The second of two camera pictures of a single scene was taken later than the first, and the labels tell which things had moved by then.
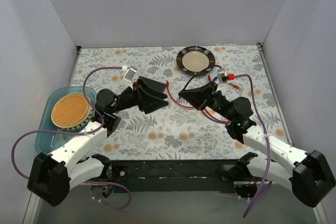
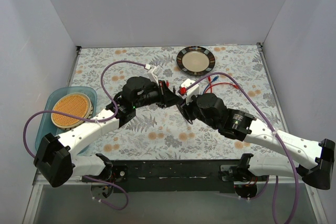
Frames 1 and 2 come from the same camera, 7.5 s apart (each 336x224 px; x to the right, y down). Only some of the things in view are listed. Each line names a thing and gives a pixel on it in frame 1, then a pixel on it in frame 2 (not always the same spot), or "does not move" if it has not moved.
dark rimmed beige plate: x=192 y=60 does not move
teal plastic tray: x=46 y=142 does not move
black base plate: x=158 y=176 does not move
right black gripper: x=208 y=97 -> x=188 y=110
